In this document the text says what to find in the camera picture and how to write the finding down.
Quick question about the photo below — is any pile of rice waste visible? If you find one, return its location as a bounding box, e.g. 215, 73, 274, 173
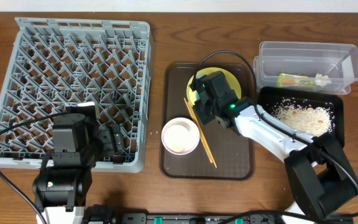
272, 99, 334, 137

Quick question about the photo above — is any clear plastic waste bin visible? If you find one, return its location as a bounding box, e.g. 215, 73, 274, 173
254, 41, 358, 95

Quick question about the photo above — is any black waste tray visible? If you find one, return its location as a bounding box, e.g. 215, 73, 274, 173
258, 86, 345, 147

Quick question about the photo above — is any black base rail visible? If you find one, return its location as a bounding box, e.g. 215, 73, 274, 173
80, 205, 354, 224

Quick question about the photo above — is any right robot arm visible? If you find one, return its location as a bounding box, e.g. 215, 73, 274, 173
188, 72, 358, 223

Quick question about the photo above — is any pink-rimmed white bowl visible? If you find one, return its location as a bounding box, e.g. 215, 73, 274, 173
161, 118, 200, 156

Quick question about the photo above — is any yellow round plate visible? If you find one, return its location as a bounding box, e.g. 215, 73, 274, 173
186, 67, 241, 106

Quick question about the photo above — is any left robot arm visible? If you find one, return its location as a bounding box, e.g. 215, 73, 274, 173
33, 113, 124, 223

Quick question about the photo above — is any grey plastic dish rack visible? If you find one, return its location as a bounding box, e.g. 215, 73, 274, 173
0, 17, 154, 173

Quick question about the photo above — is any yellow green snack wrapper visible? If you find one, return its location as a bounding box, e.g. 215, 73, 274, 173
276, 73, 317, 90

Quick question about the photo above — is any brown serving tray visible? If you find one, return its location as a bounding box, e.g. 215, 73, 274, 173
160, 62, 255, 181

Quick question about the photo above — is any white tissue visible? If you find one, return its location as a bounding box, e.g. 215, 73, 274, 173
314, 73, 332, 87

